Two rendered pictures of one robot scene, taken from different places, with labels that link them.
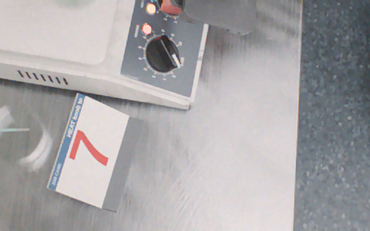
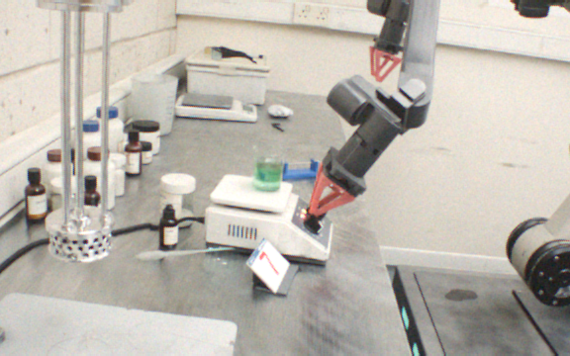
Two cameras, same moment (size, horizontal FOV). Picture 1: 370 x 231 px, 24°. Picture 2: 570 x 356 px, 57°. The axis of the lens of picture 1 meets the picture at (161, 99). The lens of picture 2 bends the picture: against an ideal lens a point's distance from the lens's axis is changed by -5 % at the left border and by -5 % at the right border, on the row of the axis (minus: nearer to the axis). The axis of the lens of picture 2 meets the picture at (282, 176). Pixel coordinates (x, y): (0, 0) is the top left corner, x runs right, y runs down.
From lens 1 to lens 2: 0.69 m
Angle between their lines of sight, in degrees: 56
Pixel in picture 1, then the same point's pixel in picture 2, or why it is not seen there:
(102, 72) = (281, 219)
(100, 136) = (274, 261)
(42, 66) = (245, 217)
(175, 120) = (316, 269)
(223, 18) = (351, 177)
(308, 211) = not seen: outside the picture
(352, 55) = not seen: outside the picture
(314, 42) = not seen: outside the picture
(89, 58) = (276, 206)
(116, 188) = (284, 286)
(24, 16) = (238, 193)
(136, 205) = (297, 294)
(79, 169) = (263, 266)
